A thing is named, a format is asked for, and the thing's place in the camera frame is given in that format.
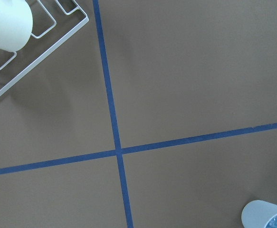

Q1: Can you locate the light blue cup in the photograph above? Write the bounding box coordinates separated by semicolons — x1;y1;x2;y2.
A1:
241;200;277;228

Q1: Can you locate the white cup on rack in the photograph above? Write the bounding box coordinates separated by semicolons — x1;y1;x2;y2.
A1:
0;0;33;52

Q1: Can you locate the white wire cup rack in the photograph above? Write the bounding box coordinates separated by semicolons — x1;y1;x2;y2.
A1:
0;0;89;97

